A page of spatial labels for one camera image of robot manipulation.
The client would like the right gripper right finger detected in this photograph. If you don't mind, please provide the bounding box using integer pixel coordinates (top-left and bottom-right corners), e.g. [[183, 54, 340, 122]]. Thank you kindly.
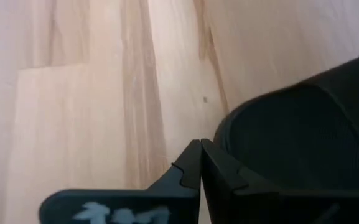
[[200, 138, 281, 224]]

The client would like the black rubber slide sandal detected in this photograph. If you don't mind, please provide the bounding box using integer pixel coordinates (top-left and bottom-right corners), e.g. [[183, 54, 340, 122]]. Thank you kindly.
[[212, 49, 359, 224]]

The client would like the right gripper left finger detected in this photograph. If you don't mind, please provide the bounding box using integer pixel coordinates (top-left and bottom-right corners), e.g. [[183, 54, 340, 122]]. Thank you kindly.
[[146, 139, 203, 212]]

